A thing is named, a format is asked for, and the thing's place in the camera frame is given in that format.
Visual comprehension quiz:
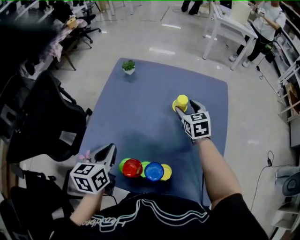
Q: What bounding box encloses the white low shelf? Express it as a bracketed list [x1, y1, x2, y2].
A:
[271, 201, 300, 230]

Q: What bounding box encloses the red paper cup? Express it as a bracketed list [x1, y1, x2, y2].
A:
[122, 158, 143, 178]

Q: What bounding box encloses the blue paper cup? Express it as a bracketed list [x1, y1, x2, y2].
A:
[144, 162, 165, 182]

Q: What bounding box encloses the white table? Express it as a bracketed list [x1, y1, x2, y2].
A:
[202, 2, 259, 71]

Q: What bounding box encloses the yellow paper cup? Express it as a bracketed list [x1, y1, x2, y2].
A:
[172, 94, 189, 113]
[161, 164, 173, 181]

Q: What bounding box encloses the brown wooden board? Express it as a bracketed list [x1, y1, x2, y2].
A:
[0, 138, 12, 200]

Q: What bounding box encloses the black waste bin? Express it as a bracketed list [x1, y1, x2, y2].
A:
[264, 51, 276, 63]

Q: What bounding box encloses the person's left forearm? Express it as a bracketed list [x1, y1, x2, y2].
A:
[69, 191, 105, 226]

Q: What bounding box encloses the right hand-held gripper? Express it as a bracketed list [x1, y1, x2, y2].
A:
[175, 99, 212, 146]

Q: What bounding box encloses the blue tablecloth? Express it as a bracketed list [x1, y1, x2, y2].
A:
[76, 57, 229, 207]

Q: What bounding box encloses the grey floor fan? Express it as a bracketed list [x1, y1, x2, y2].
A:
[275, 165, 300, 200]

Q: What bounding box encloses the white shelf unit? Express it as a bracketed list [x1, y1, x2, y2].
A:
[271, 2, 300, 85]

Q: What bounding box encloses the small wooden box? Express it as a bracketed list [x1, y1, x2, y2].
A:
[66, 16, 78, 30]

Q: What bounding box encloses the person's right forearm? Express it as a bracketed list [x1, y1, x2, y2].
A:
[198, 137, 242, 210]

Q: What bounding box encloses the person's black printed shirt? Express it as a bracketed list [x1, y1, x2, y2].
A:
[50, 192, 270, 240]

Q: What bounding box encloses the black office chair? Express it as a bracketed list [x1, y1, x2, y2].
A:
[0, 168, 80, 240]
[0, 70, 93, 164]
[72, 4, 103, 49]

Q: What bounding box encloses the black floor cable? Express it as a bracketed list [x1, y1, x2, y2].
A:
[250, 150, 295, 211]

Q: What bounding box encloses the green plant in white pot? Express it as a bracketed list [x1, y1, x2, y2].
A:
[121, 60, 136, 75]

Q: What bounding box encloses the pink plant in white pot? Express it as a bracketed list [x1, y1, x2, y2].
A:
[78, 150, 92, 163]

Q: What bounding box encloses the pink checkered tablecloth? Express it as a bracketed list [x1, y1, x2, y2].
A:
[39, 18, 85, 63]

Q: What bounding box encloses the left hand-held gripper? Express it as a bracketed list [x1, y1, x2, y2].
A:
[69, 143, 118, 195]

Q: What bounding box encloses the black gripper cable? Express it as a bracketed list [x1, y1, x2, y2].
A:
[200, 173, 206, 204]

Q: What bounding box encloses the wooden stool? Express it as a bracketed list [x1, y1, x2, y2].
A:
[277, 82, 300, 122]

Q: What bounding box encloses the green paper cup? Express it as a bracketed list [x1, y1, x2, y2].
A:
[119, 157, 131, 173]
[140, 161, 150, 178]

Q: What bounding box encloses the cream box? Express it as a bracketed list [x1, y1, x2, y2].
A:
[229, 2, 251, 26]

